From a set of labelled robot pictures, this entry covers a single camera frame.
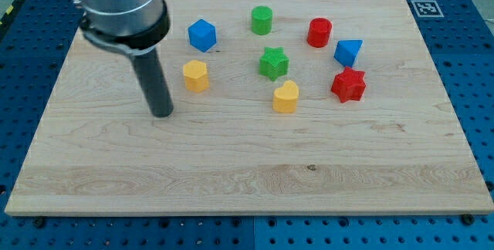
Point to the blue cube block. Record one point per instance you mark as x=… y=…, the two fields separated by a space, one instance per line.
x=202 y=35

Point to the blue triangular prism block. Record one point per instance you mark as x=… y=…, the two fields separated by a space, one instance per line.
x=347 y=51

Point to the white fiducial marker tag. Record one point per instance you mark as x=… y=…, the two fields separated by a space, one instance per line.
x=427 y=9

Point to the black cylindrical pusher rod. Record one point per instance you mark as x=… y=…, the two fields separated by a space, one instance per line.
x=148 y=70

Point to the yellow heart block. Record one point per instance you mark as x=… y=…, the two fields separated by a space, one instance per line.
x=285 y=98

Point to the wooden board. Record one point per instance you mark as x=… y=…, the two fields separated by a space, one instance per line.
x=400 y=150

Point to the green star block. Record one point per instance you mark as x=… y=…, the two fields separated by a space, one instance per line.
x=273 y=63

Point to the red star block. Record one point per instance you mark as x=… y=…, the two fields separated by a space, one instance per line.
x=349 y=85

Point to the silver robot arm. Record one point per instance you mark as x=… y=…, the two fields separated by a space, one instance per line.
x=132 y=28

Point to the yellow hexagon block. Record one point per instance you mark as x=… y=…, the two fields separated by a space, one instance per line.
x=195 y=75

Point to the red cylinder block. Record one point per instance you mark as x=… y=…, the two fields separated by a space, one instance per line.
x=319 y=32

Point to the green cylinder block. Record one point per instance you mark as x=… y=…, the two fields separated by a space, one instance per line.
x=261 y=20

